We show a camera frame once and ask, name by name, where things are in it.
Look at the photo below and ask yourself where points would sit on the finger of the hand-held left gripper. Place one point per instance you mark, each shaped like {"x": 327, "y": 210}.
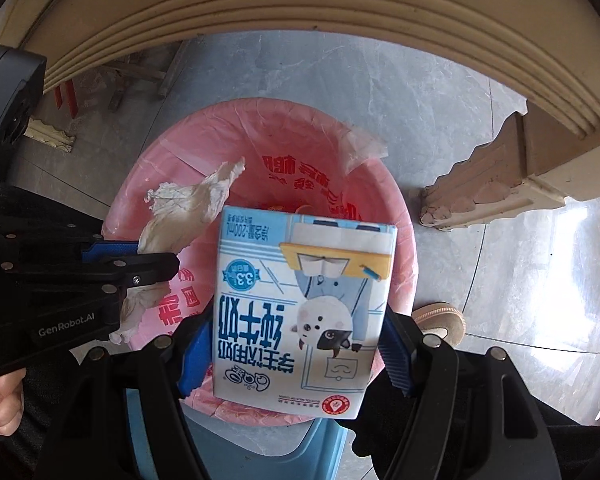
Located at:
{"x": 145, "y": 267}
{"x": 110, "y": 250}

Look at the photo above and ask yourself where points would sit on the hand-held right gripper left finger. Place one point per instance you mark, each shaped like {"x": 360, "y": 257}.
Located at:
{"x": 195, "y": 360}

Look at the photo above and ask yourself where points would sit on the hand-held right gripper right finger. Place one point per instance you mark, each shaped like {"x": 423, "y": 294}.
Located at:
{"x": 397, "y": 360}

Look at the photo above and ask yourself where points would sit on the white tissue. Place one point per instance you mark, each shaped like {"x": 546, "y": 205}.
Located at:
{"x": 190, "y": 200}

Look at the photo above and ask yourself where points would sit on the blue white milk carton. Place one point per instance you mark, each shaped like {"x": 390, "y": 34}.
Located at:
{"x": 280, "y": 310}

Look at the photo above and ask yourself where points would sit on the pink bag lined bin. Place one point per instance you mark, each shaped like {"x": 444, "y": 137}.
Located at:
{"x": 290, "y": 150}

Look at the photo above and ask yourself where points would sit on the person's left hand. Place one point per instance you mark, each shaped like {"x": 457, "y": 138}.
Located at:
{"x": 0, "y": 400}

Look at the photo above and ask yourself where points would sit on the carved cream table leg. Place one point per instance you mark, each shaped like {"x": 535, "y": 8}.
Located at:
{"x": 495, "y": 180}
{"x": 50, "y": 135}

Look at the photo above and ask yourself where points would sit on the beige shoe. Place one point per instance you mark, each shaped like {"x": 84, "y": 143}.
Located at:
{"x": 440, "y": 320}

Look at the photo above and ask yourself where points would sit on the wooden stool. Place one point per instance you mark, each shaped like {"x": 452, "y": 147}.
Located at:
{"x": 140, "y": 72}

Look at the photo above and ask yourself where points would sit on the person's right leg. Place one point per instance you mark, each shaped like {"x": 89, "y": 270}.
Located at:
{"x": 575, "y": 445}

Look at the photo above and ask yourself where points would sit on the cream round table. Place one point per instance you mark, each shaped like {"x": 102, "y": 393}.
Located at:
{"x": 330, "y": 5}

